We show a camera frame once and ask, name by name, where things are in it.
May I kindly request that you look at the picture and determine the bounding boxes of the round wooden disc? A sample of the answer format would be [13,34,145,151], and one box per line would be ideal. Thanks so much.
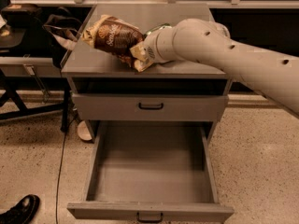
[77,121,92,141]

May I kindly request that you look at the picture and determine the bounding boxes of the grey drawer cabinet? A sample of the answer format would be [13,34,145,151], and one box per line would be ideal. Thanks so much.
[60,3,240,143]

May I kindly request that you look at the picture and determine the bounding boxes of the dark bag with straps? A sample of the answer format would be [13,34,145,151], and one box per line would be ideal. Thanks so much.
[43,14,81,68]

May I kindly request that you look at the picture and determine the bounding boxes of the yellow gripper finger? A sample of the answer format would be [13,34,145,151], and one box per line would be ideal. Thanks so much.
[130,41,149,62]

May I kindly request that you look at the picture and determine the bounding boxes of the black floor cable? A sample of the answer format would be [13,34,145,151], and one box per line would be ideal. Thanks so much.
[54,114,78,224]

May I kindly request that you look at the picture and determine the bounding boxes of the black table with legs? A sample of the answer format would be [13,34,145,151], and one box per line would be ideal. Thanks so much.
[0,3,71,133]

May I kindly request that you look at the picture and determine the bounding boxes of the black shoe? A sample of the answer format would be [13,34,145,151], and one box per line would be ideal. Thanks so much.
[0,194,40,224]

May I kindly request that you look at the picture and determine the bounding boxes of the crushed green soda can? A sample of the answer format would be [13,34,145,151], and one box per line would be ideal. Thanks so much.
[144,23,172,37]

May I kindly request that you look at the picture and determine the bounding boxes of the closed grey upper drawer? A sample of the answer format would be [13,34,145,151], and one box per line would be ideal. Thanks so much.
[72,93,228,121]

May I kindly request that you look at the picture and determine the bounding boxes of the brown chip bag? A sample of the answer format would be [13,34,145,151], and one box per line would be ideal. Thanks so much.
[81,15,152,72]

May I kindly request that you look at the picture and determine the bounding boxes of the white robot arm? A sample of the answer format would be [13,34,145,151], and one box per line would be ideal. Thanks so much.
[130,19,299,117]

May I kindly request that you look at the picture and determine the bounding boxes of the open grey middle drawer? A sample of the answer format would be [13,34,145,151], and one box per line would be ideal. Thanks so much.
[67,121,234,224]

